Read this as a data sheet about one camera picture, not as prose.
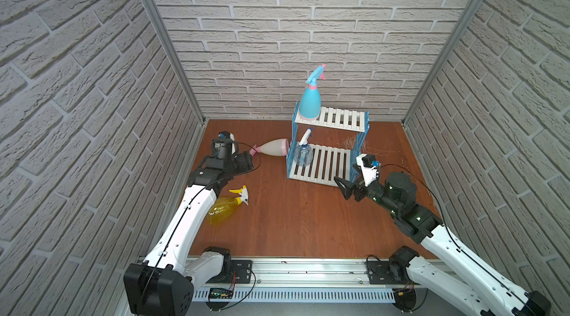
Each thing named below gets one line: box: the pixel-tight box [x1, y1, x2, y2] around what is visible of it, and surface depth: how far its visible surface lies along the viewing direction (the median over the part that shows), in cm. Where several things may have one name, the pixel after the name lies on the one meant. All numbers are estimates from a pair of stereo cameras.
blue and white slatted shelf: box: [286, 101, 370, 187], surface depth 97 cm
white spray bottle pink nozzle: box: [249, 137, 290, 158], surface depth 105 cm
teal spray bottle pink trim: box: [298, 63, 327, 121], surface depth 77 cm
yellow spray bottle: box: [207, 184, 249, 225], surface depth 89 cm
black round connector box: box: [391, 288, 417, 313], surface depth 72 cm
